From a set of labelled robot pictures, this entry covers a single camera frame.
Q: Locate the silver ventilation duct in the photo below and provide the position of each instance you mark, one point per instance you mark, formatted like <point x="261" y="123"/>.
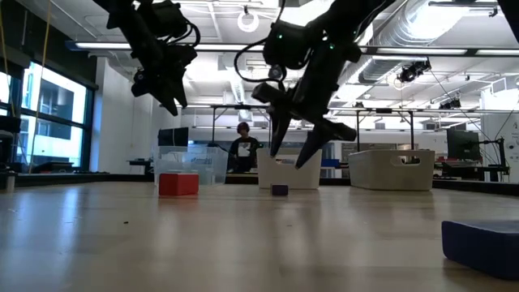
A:
<point x="425" y="20"/>

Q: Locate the black monitor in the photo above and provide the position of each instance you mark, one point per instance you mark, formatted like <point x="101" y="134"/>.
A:
<point x="462" y="144"/>
<point x="173" y="136"/>

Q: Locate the large window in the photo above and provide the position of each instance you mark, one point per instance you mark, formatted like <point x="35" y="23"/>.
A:
<point x="57" y="121"/>

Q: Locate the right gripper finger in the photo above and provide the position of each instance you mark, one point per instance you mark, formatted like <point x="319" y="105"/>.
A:
<point x="314" y="142"/>
<point x="280" y="130"/>

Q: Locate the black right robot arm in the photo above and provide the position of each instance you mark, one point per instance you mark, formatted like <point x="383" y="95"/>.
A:
<point x="353" y="20"/>

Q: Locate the purple block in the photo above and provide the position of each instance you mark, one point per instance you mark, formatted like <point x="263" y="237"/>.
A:
<point x="280" y="190"/>
<point x="482" y="247"/>

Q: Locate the ceiling light strip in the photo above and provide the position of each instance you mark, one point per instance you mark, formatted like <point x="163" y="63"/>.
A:
<point x="121" y="45"/>
<point x="425" y="51"/>

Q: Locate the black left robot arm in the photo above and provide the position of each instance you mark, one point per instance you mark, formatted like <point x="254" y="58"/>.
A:
<point x="134" y="28"/>

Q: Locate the black ceiling camera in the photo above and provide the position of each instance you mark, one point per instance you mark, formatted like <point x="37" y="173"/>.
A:
<point x="413" y="71"/>

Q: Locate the red block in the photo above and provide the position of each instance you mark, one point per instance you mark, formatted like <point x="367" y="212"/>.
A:
<point x="178" y="185"/>

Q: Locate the white plastic bin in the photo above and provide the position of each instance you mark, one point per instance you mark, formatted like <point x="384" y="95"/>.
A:
<point x="300" y="178"/>
<point x="385" y="174"/>

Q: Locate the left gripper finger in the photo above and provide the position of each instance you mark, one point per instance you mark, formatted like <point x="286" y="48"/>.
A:
<point x="169" y="101"/>
<point x="181" y="95"/>

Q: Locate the clear plastic bin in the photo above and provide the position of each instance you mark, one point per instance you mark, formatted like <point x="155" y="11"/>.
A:
<point x="211" y="170"/>

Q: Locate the blue box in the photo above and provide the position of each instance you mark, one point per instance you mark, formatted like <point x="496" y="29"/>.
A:
<point x="330" y="162"/>

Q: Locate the person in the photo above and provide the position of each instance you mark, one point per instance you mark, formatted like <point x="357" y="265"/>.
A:
<point x="243" y="154"/>

